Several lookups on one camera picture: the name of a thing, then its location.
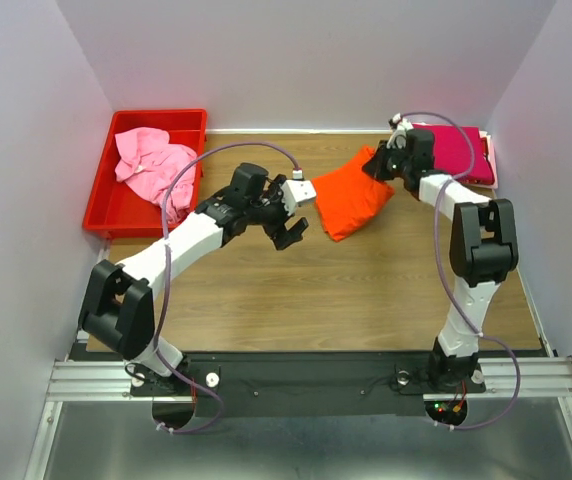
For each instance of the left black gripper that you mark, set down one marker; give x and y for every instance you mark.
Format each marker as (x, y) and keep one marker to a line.
(280, 239)

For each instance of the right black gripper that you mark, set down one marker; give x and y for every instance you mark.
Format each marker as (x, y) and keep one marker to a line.
(375, 167)

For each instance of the orange t shirt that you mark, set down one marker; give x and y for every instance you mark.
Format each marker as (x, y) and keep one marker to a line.
(347, 198)

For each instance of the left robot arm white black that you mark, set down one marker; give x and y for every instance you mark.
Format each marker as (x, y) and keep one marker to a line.
(118, 305)

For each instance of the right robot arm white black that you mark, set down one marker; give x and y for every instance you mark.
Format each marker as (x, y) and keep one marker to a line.
(483, 246)

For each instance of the folded magenta t shirt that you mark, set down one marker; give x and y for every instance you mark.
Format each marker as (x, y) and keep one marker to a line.
(452, 154)

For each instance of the folded light pink shirt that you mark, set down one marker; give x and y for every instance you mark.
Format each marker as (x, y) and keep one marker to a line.
(490, 156)

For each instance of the pink t shirt in bin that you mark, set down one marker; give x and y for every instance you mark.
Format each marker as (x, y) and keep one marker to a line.
(149, 163)

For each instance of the red plastic bin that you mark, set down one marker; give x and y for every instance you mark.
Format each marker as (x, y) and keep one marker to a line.
(113, 210)

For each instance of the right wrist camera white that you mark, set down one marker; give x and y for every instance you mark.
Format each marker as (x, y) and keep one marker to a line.
(400, 127)

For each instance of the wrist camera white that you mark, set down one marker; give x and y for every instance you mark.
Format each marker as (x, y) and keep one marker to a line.
(400, 127)
(297, 192)

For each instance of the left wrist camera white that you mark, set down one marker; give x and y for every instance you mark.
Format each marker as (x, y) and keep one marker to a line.
(297, 192)

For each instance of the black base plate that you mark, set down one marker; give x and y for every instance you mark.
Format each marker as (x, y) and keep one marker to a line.
(294, 384)

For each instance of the aluminium rail frame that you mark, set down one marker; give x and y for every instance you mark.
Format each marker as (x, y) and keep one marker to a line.
(373, 291)

